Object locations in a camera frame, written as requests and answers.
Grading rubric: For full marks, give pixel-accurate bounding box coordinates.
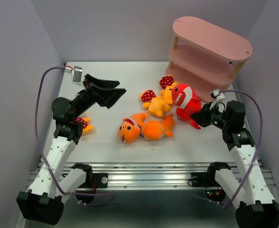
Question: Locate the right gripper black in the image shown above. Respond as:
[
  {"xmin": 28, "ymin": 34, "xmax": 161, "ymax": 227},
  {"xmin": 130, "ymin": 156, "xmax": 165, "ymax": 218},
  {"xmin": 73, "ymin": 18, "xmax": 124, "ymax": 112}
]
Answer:
[{"xmin": 189, "ymin": 102, "xmax": 230, "ymax": 131}]

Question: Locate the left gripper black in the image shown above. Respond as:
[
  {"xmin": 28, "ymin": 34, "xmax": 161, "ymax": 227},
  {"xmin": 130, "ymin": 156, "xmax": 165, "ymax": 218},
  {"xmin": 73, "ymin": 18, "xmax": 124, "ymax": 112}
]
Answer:
[{"xmin": 72, "ymin": 74, "xmax": 126, "ymax": 120}]

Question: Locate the red shark plush front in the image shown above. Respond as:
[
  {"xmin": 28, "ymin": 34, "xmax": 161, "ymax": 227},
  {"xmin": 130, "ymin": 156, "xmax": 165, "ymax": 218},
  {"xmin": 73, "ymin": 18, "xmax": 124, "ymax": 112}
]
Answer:
[{"xmin": 172, "ymin": 84, "xmax": 202, "ymax": 130}]

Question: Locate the yellow plush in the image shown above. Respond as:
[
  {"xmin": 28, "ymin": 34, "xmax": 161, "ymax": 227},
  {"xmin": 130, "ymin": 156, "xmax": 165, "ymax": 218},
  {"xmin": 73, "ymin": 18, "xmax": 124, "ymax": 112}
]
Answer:
[
  {"xmin": 159, "ymin": 75, "xmax": 179, "ymax": 105},
  {"xmin": 75, "ymin": 117, "xmax": 93, "ymax": 135},
  {"xmin": 139, "ymin": 89, "xmax": 171, "ymax": 117}
]

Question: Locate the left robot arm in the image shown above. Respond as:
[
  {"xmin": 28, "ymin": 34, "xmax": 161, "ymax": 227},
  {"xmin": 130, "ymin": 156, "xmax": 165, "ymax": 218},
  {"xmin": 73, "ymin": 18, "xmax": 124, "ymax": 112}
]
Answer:
[{"xmin": 17, "ymin": 74, "xmax": 126, "ymax": 225}]

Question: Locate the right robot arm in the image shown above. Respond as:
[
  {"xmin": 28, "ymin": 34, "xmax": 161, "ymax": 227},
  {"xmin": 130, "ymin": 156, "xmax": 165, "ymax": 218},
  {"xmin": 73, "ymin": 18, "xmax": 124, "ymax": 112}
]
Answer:
[{"xmin": 191, "ymin": 100, "xmax": 279, "ymax": 228}]

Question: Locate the pink three-tier shelf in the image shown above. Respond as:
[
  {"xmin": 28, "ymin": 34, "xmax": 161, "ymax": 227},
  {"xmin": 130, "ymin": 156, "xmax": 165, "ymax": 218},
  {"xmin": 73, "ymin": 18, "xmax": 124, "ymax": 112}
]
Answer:
[{"xmin": 166, "ymin": 16, "xmax": 253, "ymax": 102}]

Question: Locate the orange shark plush back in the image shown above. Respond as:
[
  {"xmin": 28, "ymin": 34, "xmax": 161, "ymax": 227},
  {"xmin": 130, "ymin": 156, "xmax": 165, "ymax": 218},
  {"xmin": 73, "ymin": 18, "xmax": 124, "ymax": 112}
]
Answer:
[{"xmin": 139, "ymin": 114, "xmax": 175, "ymax": 141}]

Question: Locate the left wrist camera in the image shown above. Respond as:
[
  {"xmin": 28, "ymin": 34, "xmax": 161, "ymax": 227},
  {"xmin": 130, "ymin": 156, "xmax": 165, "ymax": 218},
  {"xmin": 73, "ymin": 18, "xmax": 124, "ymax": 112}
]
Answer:
[{"xmin": 72, "ymin": 66, "xmax": 83, "ymax": 84}]

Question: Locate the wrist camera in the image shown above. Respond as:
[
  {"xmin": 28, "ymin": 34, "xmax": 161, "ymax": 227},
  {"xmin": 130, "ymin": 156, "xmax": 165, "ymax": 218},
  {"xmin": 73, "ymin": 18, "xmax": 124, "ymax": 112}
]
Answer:
[
  {"xmin": 210, "ymin": 89, "xmax": 225, "ymax": 103},
  {"xmin": 72, "ymin": 66, "xmax": 83, "ymax": 84}
]

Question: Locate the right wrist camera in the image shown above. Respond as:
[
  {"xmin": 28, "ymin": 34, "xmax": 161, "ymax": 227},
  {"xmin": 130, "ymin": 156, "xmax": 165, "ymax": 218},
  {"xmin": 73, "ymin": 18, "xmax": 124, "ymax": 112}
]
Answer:
[{"xmin": 210, "ymin": 89, "xmax": 225, "ymax": 103}]

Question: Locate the orange shark plush facing camera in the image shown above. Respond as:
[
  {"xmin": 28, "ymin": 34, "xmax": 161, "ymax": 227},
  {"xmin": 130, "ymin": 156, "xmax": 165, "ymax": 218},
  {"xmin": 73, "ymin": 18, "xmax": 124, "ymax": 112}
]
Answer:
[{"xmin": 117, "ymin": 111, "xmax": 149, "ymax": 143}]

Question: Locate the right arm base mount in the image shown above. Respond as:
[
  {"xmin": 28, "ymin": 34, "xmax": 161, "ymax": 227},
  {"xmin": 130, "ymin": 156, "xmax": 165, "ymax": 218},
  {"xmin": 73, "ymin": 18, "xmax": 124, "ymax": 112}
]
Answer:
[{"xmin": 188, "ymin": 172, "xmax": 226, "ymax": 204}]

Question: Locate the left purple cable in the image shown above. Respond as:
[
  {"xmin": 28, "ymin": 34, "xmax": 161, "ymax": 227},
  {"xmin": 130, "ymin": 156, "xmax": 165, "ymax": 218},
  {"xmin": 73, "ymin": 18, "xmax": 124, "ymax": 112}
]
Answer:
[{"xmin": 34, "ymin": 67, "xmax": 115, "ymax": 207}]

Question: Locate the aluminium rail frame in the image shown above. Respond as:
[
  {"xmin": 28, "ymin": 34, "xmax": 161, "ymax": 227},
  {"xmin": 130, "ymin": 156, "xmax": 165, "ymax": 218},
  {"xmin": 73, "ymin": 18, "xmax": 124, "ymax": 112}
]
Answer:
[{"xmin": 26, "ymin": 162, "xmax": 277, "ymax": 190}]

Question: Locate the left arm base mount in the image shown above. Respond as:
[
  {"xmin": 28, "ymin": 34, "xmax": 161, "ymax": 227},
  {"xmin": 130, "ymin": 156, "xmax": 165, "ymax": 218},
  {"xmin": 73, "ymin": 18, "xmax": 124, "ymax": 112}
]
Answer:
[{"xmin": 76, "ymin": 173, "xmax": 108, "ymax": 204}]

